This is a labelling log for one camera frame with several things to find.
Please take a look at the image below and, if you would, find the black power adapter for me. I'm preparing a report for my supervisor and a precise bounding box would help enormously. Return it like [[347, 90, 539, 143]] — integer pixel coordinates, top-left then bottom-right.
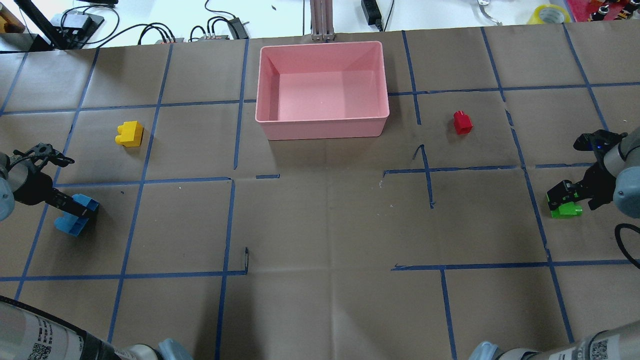
[[360, 0, 384, 32]]

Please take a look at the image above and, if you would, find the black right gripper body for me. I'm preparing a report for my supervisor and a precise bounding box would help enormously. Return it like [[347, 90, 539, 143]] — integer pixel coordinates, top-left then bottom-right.
[[580, 162, 617, 211]]

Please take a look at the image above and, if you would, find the black corrugated cable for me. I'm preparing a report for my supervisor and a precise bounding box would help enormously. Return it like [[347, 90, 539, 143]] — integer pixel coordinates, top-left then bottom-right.
[[614, 223, 640, 271]]

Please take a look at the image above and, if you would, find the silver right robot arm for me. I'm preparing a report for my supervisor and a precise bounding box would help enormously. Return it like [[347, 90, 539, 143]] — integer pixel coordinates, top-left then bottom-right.
[[470, 129, 640, 360]]

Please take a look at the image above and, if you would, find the red toy block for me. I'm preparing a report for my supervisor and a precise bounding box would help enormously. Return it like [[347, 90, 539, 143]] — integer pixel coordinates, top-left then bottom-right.
[[453, 111, 474, 135]]

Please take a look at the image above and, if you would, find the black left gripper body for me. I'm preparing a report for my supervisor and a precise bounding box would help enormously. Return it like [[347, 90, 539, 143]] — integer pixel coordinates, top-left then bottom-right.
[[11, 167, 55, 206]]

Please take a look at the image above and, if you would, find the yellow tape roll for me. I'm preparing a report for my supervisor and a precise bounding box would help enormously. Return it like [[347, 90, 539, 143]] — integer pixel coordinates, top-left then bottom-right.
[[526, 4, 572, 25]]

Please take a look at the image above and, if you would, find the black cable bundle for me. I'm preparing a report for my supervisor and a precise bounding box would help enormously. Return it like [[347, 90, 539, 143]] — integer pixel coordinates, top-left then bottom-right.
[[75, 0, 250, 46]]

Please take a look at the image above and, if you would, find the yellow toy block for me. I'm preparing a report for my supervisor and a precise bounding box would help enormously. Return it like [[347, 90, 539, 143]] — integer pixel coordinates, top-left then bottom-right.
[[114, 121, 144, 148]]

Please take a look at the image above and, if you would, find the black tripod stand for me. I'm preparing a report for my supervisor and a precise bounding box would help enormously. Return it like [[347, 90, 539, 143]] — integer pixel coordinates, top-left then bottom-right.
[[14, 0, 105, 50]]

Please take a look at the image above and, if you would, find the green toy block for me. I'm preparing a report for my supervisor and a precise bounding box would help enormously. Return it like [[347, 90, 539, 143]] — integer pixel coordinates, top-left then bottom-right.
[[546, 197, 583, 219]]

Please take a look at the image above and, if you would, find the blue toy block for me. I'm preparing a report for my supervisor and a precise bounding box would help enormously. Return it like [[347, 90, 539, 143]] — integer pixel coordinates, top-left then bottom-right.
[[54, 193, 100, 237]]

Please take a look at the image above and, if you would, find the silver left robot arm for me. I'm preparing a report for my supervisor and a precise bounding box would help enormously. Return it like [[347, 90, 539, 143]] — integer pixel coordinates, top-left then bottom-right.
[[0, 143, 192, 360]]

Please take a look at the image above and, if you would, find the aluminium profile post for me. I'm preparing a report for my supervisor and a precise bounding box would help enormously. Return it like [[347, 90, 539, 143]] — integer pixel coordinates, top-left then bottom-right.
[[310, 0, 335, 43]]

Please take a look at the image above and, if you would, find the pink plastic box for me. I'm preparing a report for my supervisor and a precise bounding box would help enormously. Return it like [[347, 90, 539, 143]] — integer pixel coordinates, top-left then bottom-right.
[[254, 41, 390, 141]]

